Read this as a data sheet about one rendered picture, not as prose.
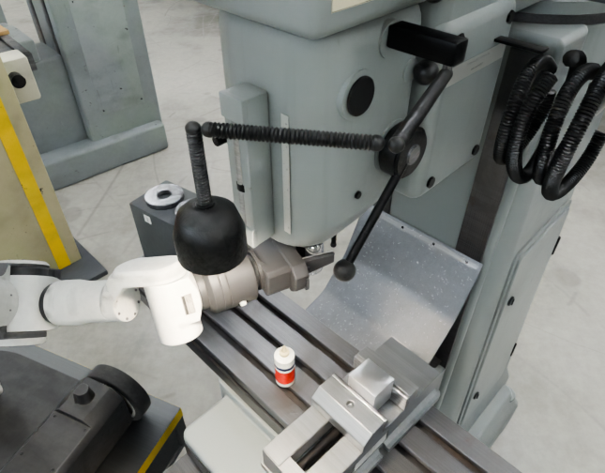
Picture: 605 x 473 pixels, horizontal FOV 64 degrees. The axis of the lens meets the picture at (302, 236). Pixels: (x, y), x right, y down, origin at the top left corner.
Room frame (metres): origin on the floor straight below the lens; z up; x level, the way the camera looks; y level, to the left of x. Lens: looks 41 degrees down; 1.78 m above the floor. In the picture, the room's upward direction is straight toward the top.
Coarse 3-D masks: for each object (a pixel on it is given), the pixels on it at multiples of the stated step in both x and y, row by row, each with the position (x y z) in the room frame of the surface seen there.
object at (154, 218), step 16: (160, 192) 0.95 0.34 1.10; (176, 192) 0.95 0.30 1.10; (192, 192) 0.96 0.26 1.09; (144, 208) 0.90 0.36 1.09; (160, 208) 0.90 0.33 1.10; (176, 208) 0.88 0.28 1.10; (144, 224) 0.90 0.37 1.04; (160, 224) 0.87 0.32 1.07; (144, 240) 0.91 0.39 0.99; (160, 240) 0.87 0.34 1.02; (144, 256) 0.92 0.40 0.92
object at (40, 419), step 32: (0, 352) 0.88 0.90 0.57; (0, 384) 0.77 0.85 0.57; (32, 384) 0.77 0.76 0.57; (64, 384) 0.77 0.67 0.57; (96, 384) 0.75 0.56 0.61; (0, 416) 0.68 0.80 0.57; (32, 416) 0.68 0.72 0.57; (64, 416) 0.66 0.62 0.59; (96, 416) 0.66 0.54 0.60; (128, 416) 0.72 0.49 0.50; (0, 448) 0.59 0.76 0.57; (32, 448) 0.58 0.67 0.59; (64, 448) 0.58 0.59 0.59; (96, 448) 0.61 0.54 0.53
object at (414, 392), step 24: (360, 360) 0.54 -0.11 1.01; (384, 360) 0.54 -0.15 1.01; (408, 360) 0.57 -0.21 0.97; (408, 384) 0.49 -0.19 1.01; (432, 384) 0.53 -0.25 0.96; (312, 408) 0.46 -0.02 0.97; (384, 408) 0.46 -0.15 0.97; (408, 408) 0.47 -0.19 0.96; (288, 432) 0.42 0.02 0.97; (312, 432) 0.42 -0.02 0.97; (336, 432) 0.43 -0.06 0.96; (384, 432) 0.42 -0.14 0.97; (264, 456) 0.39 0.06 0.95; (288, 456) 0.38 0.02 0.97; (312, 456) 0.38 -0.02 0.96; (336, 456) 0.38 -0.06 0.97; (360, 456) 0.38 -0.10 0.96
